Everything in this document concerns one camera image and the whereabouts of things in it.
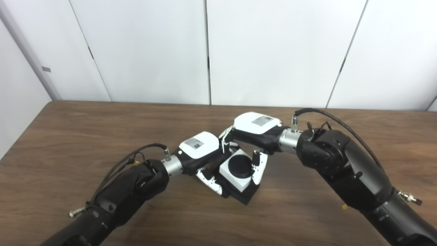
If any grey wall post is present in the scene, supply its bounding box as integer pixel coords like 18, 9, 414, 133
0, 0, 62, 100

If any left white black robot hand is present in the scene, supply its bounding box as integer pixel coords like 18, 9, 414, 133
178, 132, 232, 198

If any black peg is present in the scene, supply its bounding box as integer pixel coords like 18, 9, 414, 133
222, 154, 262, 206

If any white square piece with hole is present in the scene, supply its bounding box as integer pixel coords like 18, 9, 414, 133
218, 148, 256, 192

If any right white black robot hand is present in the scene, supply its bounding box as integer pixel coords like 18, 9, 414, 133
218, 112, 285, 186

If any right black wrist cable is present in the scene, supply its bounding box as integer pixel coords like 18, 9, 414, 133
292, 108, 383, 168

